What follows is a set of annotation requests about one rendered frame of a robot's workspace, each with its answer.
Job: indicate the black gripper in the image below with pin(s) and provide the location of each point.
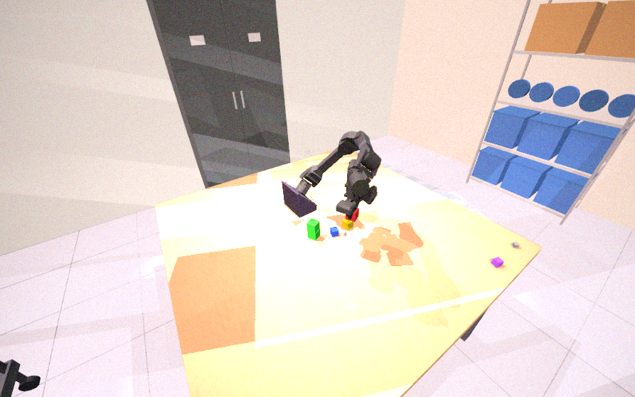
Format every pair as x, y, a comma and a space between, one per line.
350, 205

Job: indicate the red block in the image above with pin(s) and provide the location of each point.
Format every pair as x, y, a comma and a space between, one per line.
355, 216

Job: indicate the green block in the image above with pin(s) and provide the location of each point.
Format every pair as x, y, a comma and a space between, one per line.
313, 225
314, 236

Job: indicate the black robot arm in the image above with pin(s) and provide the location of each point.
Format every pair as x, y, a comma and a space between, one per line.
358, 172

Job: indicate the yellow cube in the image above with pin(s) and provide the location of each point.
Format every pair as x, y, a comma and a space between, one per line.
347, 224

